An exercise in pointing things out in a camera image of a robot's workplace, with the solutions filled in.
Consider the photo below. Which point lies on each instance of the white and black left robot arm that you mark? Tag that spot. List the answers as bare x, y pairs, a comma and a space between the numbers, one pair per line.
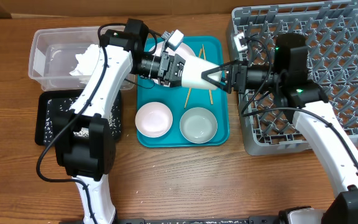
83, 148

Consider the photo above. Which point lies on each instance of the large white round plate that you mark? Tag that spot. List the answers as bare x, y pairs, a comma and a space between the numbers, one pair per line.
183, 50

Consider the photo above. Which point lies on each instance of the left wooden chopstick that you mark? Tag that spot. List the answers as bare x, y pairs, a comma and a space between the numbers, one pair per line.
189, 90

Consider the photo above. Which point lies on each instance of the grey dishwasher rack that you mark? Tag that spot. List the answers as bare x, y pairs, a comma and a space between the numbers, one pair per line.
331, 32

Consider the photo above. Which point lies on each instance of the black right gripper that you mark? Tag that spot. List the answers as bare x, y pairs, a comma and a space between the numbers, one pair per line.
235, 78

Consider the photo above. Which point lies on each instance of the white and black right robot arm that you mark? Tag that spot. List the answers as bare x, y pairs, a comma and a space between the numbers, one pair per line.
307, 107

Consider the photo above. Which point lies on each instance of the pink bowl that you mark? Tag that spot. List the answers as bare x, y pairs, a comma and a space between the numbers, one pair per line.
153, 119

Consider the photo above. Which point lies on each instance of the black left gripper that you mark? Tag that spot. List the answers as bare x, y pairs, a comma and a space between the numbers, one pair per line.
168, 70

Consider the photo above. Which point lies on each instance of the black waste tray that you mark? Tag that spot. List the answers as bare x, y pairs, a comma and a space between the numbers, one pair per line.
47, 95

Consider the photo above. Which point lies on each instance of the pale green plastic cup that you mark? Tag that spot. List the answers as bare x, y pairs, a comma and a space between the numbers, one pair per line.
191, 76

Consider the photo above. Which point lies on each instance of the clear plastic waste bin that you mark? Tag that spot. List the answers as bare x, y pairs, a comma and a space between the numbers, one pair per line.
53, 56

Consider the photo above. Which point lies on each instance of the grey-green bowl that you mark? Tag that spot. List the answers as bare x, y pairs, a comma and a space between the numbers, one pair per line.
198, 125

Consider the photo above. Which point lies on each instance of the black rail at table edge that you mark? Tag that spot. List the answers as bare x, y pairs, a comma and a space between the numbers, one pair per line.
228, 220

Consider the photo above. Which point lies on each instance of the teal plastic serving tray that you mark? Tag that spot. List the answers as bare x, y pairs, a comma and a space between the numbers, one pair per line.
175, 99

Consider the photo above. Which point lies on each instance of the crumpled white tissue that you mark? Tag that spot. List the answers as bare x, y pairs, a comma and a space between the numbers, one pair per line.
87, 62

